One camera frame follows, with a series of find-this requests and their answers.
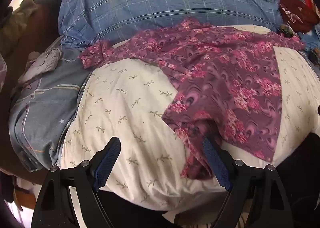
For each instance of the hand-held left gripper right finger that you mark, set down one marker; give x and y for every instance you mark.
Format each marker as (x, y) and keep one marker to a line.
(215, 166)

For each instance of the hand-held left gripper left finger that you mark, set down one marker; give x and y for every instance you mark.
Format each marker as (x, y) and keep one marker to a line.
(108, 162)

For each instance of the purple floral garment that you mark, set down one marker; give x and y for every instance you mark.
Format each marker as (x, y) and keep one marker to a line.
(225, 73)

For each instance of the cream leaf-print blanket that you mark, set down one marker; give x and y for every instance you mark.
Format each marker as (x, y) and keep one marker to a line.
(120, 108)

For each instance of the grey blue folded clothing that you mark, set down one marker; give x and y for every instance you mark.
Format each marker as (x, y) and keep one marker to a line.
(42, 113)

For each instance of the person's dark clothing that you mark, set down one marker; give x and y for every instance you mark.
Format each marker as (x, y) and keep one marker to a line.
(300, 168)

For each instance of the grey crumpled cloth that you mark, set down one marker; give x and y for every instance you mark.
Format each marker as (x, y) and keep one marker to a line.
(47, 62)

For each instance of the small dark object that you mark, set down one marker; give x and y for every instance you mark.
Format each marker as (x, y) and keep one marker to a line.
(287, 30)

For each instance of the light blue cloth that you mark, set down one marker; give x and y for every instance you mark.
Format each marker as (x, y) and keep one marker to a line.
(311, 40)

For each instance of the beige cloth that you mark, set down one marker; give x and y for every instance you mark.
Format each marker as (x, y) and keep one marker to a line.
(20, 18)

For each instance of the blue plaid quilt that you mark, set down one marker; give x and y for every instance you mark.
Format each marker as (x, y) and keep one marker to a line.
(162, 0)

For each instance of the red cloth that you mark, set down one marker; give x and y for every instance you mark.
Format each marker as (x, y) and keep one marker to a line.
(292, 8)

